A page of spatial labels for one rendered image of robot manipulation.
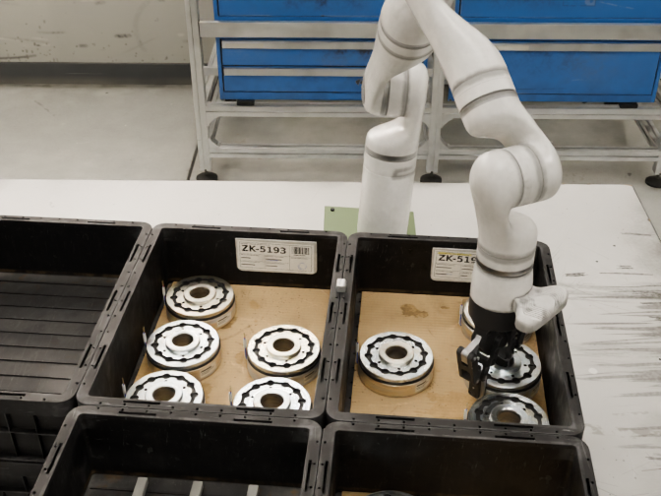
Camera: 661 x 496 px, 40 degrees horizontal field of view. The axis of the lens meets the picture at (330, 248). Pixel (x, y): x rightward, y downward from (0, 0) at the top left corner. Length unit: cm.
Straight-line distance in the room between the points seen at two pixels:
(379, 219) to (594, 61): 178
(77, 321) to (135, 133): 242
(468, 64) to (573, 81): 222
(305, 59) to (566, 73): 89
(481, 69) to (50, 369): 72
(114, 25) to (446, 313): 299
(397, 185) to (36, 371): 67
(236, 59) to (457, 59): 215
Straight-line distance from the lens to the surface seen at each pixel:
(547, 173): 105
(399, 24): 130
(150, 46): 416
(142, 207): 192
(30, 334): 141
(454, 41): 109
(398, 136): 155
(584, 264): 177
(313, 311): 138
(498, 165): 103
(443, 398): 125
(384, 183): 158
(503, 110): 106
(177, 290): 140
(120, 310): 126
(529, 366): 127
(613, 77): 332
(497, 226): 106
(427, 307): 140
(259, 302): 140
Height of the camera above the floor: 169
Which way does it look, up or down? 34 degrees down
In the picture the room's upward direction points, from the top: straight up
